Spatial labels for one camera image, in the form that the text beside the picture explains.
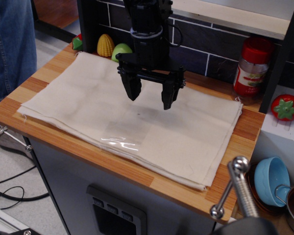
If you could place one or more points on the clear tape patch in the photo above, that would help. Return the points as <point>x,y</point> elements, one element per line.
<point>124,136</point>

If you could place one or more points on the black shelf frame post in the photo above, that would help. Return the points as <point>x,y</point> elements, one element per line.
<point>89,27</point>

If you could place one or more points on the yellow toy corn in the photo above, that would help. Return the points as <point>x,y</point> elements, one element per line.
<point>105,46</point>

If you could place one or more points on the green toy pear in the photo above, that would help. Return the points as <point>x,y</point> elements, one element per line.
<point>120,48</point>

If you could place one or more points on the brown plate under bowl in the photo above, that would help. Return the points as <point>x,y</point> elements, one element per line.
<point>272,210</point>

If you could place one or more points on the cream cloth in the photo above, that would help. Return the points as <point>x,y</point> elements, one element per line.
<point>185,143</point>

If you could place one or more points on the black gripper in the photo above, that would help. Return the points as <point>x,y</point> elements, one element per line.
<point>150,61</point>

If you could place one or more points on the red toy tomato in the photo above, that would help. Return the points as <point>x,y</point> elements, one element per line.
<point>283,107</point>

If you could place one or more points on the small metal clamp handle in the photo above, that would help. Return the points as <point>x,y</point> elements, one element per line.
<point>7,140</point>

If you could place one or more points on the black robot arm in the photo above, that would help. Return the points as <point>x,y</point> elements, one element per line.
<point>149,17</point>

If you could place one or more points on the person leg in jeans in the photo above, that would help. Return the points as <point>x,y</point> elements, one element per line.
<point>18,57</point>

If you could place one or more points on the red lidded spice jar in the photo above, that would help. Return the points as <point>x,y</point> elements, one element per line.
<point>252,68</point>

